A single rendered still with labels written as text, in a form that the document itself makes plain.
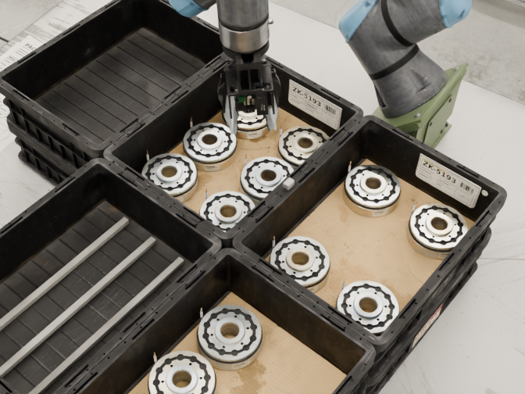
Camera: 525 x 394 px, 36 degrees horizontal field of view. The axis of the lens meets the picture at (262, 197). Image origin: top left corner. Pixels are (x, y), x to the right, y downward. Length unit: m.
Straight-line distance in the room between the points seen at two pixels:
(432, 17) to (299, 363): 0.69
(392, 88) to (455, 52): 1.53
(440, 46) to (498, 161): 1.42
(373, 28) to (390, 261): 0.47
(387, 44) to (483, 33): 1.69
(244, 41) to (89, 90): 0.60
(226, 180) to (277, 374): 0.41
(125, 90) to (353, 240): 0.59
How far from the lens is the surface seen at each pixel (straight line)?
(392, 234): 1.47
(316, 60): 1.98
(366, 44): 1.65
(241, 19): 1.17
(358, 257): 1.43
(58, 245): 1.47
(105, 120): 1.66
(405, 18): 1.60
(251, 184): 1.48
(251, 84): 1.25
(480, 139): 1.86
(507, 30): 3.35
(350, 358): 1.27
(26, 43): 2.07
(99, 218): 1.49
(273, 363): 1.31
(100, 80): 1.75
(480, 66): 3.15
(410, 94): 1.66
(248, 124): 1.59
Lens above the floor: 1.99
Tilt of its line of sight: 50 degrees down
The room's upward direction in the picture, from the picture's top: 2 degrees clockwise
